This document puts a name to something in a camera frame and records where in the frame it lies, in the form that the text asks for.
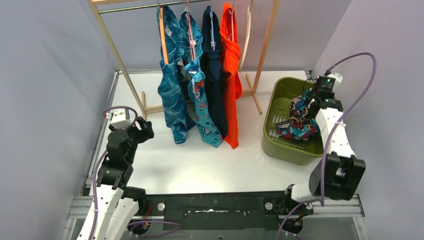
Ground wooden clothes rack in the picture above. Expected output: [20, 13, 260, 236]
[87, 0, 280, 118]

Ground aluminium frame rail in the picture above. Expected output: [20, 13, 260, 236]
[61, 71, 120, 240]

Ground light blue shark shorts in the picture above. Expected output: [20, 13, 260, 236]
[179, 9, 223, 148]

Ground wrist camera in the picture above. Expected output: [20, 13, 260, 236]
[105, 108, 132, 129]
[315, 72, 343, 94]

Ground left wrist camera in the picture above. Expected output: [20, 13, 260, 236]
[105, 108, 132, 129]

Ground orange shorts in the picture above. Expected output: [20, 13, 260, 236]
[219, 2, 243, 149]

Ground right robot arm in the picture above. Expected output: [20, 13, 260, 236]
[281, 90, 366, 214]

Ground light blue hanger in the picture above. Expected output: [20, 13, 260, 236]
[209, 0, 216, 51]

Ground pink wire hanger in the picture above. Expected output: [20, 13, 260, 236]
[229, 0, 235, 42]

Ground green plastic basket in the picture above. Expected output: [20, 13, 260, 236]
[261, 76, 335, 166]

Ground teal shark print shorts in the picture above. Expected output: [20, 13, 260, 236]
[156, 5, 196, 144]

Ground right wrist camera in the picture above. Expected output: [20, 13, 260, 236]
[315, 72, 343, 94]

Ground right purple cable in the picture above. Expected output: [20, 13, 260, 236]
[276, 52, 378, 240]

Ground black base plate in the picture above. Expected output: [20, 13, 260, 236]
[123, 187, 314, 236]

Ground navy blue shorts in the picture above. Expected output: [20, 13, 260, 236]
[201, 5, 228, 138]

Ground orange wooden hanger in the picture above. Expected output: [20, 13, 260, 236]
[159, 7, 169, 64]

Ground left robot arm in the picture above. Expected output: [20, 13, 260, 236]
[77, 116, 154, 240]

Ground comic print shorts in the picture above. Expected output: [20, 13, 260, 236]
[275, 92, 320, 142]

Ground light wooden hanger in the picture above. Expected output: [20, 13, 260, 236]
[239, 0, 254, 72]

